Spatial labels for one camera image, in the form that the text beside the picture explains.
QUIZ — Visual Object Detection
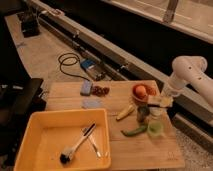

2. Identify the green chili pepper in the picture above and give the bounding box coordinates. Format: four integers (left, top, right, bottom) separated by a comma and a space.
120, 125, 148, 137

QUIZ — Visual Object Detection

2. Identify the yellow plastic tray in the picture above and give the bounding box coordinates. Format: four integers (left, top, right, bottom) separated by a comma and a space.
14, 109, 111, 171

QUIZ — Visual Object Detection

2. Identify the orange bowl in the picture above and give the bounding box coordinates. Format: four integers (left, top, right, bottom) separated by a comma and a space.
132, 84, 157, 102

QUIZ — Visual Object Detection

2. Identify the black head white brush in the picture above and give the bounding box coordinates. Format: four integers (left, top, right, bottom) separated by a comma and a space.
60, 123, 96, 164

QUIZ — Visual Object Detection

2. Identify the blue sponge block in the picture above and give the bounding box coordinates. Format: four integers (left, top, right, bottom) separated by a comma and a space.
80, 80, 92, 96

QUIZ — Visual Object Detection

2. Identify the black chair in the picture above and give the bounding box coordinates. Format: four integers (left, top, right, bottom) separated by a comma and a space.
0, 78, 46, 168

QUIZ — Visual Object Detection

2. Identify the clear plastic piece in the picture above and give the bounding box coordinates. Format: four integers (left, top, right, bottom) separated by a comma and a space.
82, 99, 101, 109

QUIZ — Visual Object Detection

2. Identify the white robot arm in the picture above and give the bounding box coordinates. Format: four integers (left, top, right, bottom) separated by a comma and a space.
161, 56, 213, 107

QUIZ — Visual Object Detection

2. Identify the dark green can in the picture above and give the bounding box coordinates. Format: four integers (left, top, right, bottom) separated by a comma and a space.
137, 106, 150, 122

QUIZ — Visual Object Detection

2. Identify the wooden board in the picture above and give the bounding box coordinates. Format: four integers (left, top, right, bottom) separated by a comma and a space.
46, 80, 185, 171

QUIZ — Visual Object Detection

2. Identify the blue grey device box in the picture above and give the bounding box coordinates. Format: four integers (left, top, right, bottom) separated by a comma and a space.
80, 59, 107, 81

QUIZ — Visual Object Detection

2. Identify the black box device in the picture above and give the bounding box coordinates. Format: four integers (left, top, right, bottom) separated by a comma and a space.
21, 13, 40, 37

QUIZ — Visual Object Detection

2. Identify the orange egg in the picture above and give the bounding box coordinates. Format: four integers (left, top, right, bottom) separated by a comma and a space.
135, 85, 147, 98

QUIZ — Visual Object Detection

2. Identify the dark red grape bunch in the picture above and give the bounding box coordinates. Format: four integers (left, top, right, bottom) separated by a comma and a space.
92, 86, 110, 97

